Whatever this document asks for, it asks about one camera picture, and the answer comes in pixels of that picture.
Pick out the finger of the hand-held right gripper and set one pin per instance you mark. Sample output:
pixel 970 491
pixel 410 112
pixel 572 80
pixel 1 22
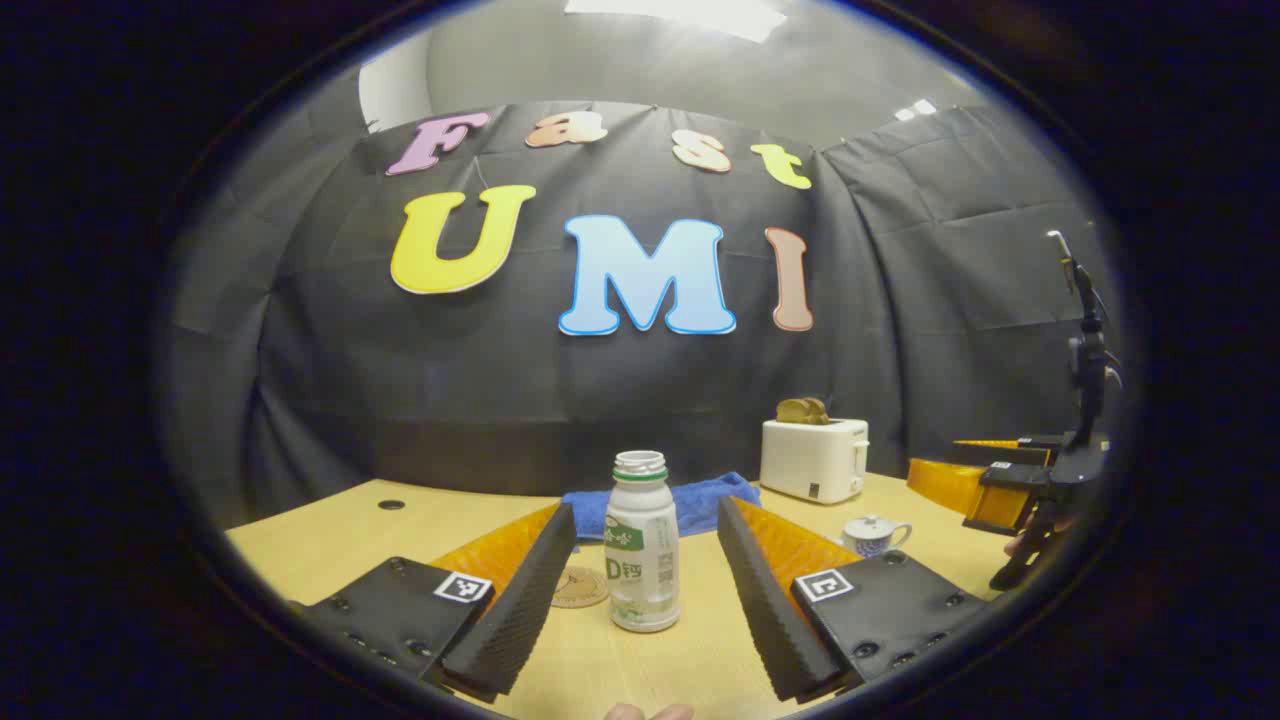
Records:
pixel 950 485
pixel 1010 452

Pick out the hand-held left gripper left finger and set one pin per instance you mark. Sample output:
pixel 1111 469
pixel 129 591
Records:
pixel 520 600

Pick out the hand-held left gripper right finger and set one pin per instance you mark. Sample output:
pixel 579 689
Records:
pixel 765 600

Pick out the round wooden coaster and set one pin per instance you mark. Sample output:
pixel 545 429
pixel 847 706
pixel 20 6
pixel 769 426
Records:
pixel 586 590

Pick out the white blue-patterned teacup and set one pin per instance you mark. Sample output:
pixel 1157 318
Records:
pixel 872 545

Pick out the white plastic water bottle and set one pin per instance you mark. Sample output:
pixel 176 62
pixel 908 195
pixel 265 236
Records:
pixel 640 545

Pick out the blue towel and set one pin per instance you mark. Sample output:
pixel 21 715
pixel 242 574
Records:
pixel 705 500

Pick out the white toaster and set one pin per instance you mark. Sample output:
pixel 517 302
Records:
pixel 810 462

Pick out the brown bread slice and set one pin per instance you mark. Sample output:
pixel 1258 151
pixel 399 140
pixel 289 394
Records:
pixel 792 411
pixel 818 411

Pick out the black backdrop cloth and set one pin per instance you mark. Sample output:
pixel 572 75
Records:
pixel 500 390

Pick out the small ceiling light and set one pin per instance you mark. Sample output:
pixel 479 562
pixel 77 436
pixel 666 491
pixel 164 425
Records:
pixel 915 108

